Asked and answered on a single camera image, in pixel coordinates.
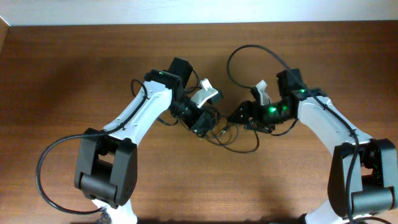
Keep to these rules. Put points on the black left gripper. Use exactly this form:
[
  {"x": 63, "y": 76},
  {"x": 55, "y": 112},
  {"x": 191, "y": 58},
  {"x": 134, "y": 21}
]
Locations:
[{"x": 194, "y": 122}]

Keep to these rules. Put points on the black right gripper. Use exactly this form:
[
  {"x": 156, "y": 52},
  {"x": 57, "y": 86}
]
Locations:
[{"x": 246, "y": 106}]

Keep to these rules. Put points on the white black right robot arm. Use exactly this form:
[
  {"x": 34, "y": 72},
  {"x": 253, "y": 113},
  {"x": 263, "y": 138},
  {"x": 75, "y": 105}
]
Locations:
[{"x": 363, "y": 176}]

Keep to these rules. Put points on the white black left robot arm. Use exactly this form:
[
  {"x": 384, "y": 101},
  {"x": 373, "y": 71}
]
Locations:
[{"x": 106, "y": 169}]

